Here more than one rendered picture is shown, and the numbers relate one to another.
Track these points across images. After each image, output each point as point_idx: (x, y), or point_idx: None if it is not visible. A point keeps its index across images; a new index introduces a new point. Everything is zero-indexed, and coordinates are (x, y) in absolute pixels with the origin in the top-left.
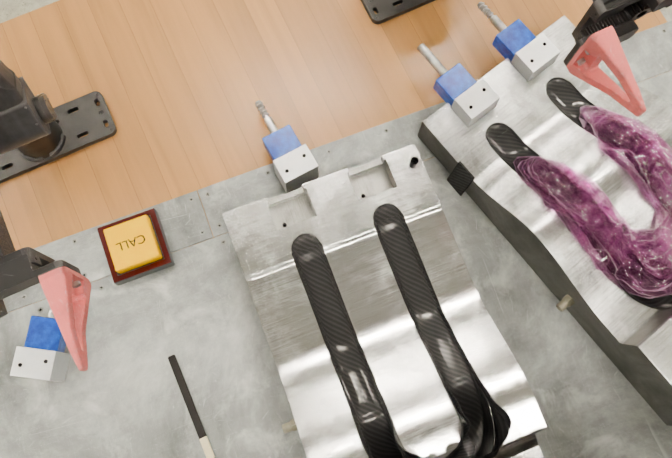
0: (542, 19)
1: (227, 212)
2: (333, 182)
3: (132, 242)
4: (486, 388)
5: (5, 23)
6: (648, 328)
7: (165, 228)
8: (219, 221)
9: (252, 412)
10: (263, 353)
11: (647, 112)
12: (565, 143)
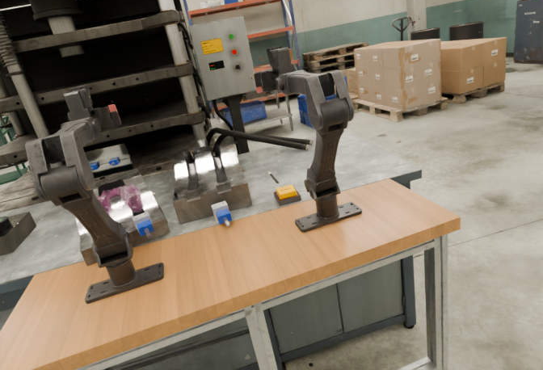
0: (86, 271)
1: (245, 182)
2: (206, 191)
3: (285, 189)
4: (184, 160)
5: (358, 252)
6: (135, 181)
7: (276, 203)
8: (256, 206)
9: (255, 178)
10: (249, 187)
11: None
12: (119, 214)
